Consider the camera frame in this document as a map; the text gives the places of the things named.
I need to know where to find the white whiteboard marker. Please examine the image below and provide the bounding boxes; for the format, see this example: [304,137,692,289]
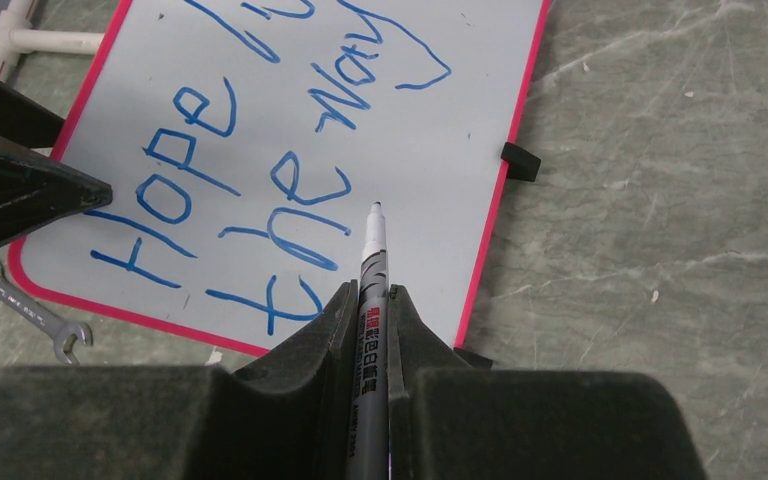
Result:
[345,202,389,479]

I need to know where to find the white PVC pipe frame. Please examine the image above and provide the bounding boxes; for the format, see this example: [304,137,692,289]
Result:
[0,0,105,81]

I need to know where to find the black whiteboard foot clip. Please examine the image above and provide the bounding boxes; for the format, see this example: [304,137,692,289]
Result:
[453,347,494,370]
[500,142,542,183]

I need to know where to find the silver open-end wrench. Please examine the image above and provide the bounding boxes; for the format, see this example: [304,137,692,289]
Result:
[0,261,93,366]

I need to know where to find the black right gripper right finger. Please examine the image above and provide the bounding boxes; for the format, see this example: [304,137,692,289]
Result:
[387,285,706,479]

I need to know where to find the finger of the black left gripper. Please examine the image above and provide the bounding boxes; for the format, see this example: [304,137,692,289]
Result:
[0,81,113,247]

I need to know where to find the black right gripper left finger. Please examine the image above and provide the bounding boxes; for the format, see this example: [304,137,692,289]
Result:
[0,281,358,479]

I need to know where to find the pink-framed whiteboard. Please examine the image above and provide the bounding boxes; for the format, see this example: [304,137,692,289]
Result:
[8,1,549,355]

